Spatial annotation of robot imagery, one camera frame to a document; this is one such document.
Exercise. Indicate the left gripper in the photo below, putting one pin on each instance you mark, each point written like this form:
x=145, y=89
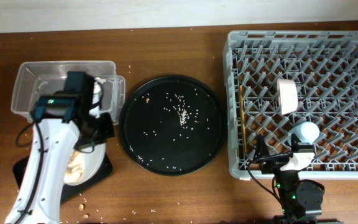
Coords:
x=91, y=138

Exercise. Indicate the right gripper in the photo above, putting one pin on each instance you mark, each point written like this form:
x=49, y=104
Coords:
x=273, y=165

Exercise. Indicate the white tissue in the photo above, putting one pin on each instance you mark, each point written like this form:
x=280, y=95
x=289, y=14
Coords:
x=98, y=94

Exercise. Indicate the grey plate with food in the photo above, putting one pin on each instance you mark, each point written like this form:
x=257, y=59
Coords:
x=84, y=164

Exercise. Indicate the blue cup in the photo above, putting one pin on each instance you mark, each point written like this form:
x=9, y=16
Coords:
x=306, y=132

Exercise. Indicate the white bowl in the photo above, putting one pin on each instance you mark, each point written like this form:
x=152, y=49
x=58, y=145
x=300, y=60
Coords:
x=288, y=97

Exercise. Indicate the wooden chopstick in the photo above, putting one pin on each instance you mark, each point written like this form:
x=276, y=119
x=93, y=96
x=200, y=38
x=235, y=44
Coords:
x=243, y=117

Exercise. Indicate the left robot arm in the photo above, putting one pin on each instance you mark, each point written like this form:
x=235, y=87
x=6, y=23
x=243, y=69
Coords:
x=69, y=133

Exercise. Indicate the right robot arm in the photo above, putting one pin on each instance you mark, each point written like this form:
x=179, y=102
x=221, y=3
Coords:
x=300, y=199

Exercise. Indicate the grey dishwasher rack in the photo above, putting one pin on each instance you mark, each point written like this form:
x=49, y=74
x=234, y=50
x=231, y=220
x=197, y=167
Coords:
x=324, y=67

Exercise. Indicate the black rectangular tray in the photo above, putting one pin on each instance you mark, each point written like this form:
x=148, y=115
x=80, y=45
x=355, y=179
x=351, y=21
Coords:
x=69, y=191

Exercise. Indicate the clear plastic bin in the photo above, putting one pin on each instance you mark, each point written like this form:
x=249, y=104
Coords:
x=36, y=79

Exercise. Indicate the black round tray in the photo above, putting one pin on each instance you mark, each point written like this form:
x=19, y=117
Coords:
x=172, y=125

